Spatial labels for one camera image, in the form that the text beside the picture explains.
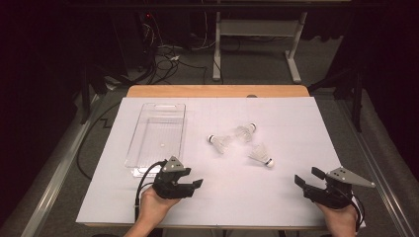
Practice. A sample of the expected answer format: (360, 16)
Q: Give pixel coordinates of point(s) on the white table cover board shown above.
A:
(250, 200)

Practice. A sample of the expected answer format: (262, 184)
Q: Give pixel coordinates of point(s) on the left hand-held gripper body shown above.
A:
(169, 189)

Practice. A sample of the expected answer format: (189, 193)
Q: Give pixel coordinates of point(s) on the person's left hand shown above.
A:
(152, 209)

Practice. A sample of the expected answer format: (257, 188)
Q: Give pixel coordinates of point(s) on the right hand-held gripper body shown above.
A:
(332, 197)

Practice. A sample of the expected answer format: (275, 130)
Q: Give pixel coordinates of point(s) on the clear plastic container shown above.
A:
(158, 138)

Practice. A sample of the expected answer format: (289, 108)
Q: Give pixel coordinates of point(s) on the white metal stand frame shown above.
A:
(257, 28)

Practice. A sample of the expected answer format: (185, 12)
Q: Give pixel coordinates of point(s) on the black computer case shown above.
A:
(131, 39)

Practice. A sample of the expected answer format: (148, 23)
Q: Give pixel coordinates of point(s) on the black metal stand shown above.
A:
(357, 98)
(86, 95)

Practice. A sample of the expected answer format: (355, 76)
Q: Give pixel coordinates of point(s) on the grey metal floor rail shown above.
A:
(59, 171)
(378, 177)

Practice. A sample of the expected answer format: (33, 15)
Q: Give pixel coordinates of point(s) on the white feather shuttlecock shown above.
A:
(220, 143)
(261, 154)
(244, 132)

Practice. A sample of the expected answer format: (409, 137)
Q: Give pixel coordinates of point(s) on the person's right hand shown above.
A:
(341, 222)

